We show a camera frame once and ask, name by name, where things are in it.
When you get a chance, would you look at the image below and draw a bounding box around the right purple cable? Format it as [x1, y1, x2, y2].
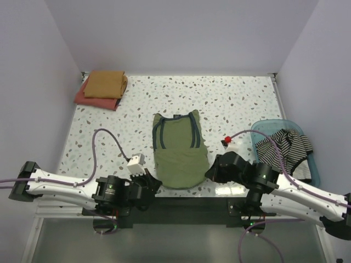
[223, 129, 351, 263]

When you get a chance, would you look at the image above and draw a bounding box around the blue translucent plastic bin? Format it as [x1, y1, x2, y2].
[251, 119, 320, 188]

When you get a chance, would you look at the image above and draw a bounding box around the salmon red folded tank top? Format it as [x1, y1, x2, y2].
[74, 78, 121, 111]

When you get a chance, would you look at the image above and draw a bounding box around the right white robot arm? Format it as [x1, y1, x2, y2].
[205, 152, 350, 241]

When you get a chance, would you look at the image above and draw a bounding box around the striped black white tank top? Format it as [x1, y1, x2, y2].
[256, 129, 313, 183]

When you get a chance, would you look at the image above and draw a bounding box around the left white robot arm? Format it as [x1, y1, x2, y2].
[9, 162, 162, 216]

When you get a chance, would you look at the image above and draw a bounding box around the mustard folded tank top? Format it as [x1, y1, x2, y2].
[84, 71, 128, 99]

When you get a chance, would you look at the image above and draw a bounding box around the olive green tank top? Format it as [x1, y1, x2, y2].
[152, 110, 210, 190]

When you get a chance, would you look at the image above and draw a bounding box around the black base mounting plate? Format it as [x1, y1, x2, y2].
[81, 196, 276, 233]

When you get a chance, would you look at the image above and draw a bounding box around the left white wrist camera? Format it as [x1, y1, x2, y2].
[127, 153, 145, 176]

